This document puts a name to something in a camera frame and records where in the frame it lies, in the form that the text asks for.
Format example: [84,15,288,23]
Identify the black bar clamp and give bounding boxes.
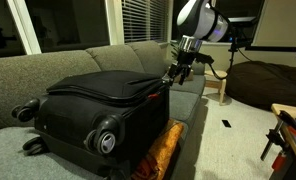
[260,110,296,162]

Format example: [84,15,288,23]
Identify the tan box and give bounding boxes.
[172,68,195,83]

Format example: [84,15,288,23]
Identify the round wooden stool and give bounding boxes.
[203,69,228,104]

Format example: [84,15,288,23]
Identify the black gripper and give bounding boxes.
[167,50,197,84]

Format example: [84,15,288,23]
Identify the white window frame post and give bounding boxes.
[104,0,125,46]
[6,0,43,55]

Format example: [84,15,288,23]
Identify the black mounted camera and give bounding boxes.
[227,16,257,44]

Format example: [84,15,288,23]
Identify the silver zipper pull black tab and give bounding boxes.
[161,76,172,86]

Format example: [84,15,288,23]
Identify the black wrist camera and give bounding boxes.
[193,52,215,65]

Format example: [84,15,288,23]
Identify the grey fabric sofa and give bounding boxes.
[0,40,207,180]

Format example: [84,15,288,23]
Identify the black fabric wheeled suitcase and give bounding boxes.
[11,69,172,180]

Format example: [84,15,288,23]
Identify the dark brown bean bag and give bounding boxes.
[225,60,296,111]

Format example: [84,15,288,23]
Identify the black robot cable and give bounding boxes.
[207,36,238,81]

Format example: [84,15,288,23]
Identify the black phone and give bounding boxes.
[221,119,232,129]

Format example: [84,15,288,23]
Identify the orange patterned cloth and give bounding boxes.
[131,120,185,180]

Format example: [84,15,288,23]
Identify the wooden work table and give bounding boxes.
[270,103,296,180]

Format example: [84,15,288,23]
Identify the red clamp handle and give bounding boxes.
[271,151,287,172]

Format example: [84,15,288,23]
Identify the white window blinds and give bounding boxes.
[121,0,169,44]

